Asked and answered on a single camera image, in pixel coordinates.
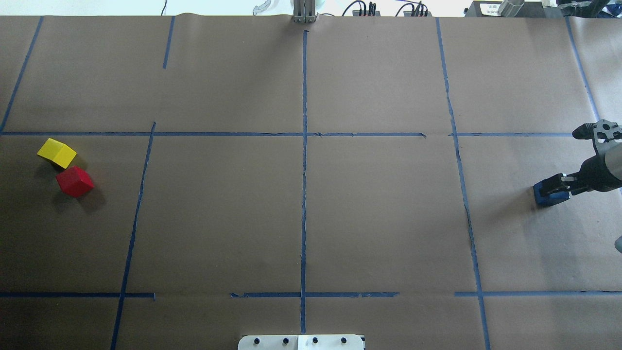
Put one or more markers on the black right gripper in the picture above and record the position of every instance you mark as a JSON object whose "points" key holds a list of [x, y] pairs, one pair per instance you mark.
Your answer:
{"points": [[596, 174]]}

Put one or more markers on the blue wooden cube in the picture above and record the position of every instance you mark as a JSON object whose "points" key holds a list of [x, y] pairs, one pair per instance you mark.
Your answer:
{"points": [[552, 199]]}

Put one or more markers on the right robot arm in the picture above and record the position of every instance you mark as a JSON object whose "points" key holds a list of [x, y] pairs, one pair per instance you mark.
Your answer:
{"points": [[612, 157]]}

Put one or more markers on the metal cup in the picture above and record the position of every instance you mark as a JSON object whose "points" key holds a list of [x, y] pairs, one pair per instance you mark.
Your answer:
{"points": [[510, 8]]}

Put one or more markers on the black box under cup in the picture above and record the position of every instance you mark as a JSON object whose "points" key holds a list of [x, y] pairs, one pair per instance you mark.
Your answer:
{"points": [[531, 9]]}

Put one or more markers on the power strip with plugs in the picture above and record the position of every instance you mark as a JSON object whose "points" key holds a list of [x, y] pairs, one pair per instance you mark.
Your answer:
{"points": [[364, 9]]}

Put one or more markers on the red wooden cube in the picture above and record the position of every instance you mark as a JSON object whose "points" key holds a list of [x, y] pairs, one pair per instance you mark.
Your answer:
{"points": [[74, 182]]}

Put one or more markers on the yellow wooden cube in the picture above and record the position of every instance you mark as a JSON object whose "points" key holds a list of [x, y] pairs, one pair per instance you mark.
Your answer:
{"points": [[57, 152]]}

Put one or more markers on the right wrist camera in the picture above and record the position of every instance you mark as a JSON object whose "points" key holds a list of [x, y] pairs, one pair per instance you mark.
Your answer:
{"points": [[601, 131]]}

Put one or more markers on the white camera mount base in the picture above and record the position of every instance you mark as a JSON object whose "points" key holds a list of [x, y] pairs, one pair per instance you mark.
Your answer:
{"points": [[303, 342]]}

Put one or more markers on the aluminium frame post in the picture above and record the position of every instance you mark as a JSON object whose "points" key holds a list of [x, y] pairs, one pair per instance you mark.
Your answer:
{"points": [[304, 11]]}

